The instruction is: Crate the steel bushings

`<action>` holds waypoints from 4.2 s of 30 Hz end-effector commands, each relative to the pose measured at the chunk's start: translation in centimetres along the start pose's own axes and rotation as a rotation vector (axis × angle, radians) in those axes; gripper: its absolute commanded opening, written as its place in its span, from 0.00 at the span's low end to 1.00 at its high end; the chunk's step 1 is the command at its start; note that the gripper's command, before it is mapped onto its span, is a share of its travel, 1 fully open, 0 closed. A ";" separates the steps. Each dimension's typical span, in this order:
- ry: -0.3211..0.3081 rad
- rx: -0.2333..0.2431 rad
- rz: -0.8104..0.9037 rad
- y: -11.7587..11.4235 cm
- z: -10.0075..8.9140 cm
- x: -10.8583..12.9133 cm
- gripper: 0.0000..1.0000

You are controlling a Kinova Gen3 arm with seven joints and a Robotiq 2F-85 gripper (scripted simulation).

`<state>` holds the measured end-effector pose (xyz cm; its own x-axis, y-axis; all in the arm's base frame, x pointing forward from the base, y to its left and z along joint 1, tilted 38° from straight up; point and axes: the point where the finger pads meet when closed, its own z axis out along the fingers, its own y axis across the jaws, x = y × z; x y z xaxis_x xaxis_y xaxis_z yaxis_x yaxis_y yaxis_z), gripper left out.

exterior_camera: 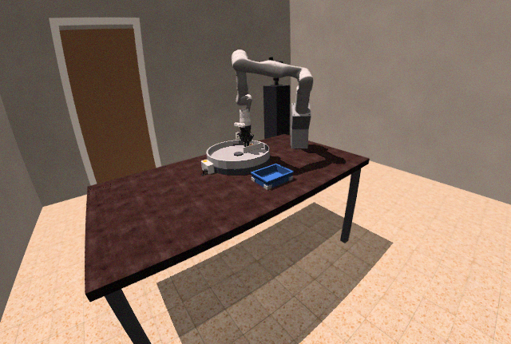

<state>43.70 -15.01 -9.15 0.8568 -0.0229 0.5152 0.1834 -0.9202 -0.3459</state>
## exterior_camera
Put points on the blue open crate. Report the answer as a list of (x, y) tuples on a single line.
[(272, 176)]

